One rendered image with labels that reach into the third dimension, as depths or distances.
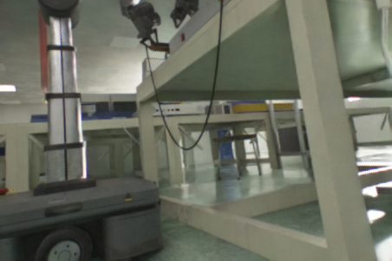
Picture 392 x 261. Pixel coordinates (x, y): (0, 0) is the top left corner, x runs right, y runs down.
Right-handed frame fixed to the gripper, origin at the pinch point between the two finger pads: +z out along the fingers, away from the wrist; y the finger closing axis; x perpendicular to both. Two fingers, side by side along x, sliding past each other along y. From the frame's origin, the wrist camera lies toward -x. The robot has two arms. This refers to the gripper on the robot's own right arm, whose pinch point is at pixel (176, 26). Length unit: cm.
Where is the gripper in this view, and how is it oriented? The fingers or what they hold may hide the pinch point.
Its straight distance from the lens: 153.8
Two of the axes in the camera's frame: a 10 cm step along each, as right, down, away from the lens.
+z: -1.2, 9.6, -2.6
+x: -8.8, -2.3, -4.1
